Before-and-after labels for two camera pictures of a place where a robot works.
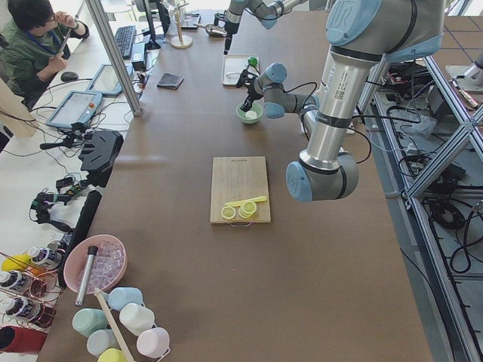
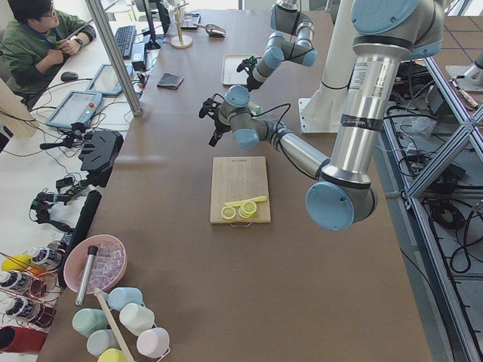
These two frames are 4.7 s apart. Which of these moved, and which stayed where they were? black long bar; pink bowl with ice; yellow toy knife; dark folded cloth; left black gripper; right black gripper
Moved: right black gripper; left black gripper
Stayed: dark folded cloth; yellow toy knife; pink bowl with ice; black long bar
